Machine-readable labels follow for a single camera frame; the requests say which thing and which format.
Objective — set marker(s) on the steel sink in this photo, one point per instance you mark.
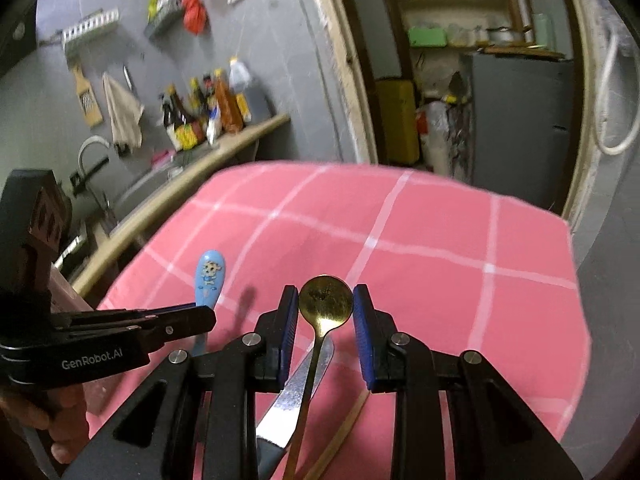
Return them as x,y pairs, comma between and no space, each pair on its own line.
144,188

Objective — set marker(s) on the yellow box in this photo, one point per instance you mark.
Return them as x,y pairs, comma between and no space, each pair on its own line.
398,112

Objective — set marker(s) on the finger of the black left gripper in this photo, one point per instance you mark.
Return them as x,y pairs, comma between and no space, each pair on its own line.
118,316
155,334

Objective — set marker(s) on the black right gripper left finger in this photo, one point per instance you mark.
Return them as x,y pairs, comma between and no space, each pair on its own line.
260,361

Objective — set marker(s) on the wooden chopstick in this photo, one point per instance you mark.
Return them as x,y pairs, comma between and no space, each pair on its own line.
325,459

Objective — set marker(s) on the steel faucet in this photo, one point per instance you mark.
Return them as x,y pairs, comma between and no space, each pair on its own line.
82,180

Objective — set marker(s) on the red plastic bag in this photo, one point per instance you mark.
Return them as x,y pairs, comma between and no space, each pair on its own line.
194,16

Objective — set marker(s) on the metal wall shelf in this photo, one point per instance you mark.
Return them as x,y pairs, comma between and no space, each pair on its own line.
161,15

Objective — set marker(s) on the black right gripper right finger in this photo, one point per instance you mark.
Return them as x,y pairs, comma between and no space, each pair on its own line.
391,360

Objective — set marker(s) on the beige hanging towel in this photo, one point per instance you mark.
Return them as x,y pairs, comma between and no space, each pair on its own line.
125,112

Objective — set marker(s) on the green handled kitchen knife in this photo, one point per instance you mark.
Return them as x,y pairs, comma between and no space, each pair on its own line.
276,428

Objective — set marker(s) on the dark grey cabinet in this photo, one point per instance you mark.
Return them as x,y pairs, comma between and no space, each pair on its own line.
520,133

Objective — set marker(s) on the black left camera box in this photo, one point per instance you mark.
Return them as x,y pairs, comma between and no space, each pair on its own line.
33,218

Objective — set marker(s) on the person's left hand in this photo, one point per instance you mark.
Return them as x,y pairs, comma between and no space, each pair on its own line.
67,425

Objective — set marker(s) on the wooden grater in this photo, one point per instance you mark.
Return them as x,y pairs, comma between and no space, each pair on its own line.
87,99

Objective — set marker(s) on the blue handled child spoon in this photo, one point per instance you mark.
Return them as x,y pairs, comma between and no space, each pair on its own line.
209,278

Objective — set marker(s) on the white oil jug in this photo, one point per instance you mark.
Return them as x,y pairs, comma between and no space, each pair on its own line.
239,79

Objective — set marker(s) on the gold small spoon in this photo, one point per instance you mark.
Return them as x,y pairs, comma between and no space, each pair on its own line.
325,303

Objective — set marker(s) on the wooden door frame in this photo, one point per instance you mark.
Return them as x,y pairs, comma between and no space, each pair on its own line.
347,71

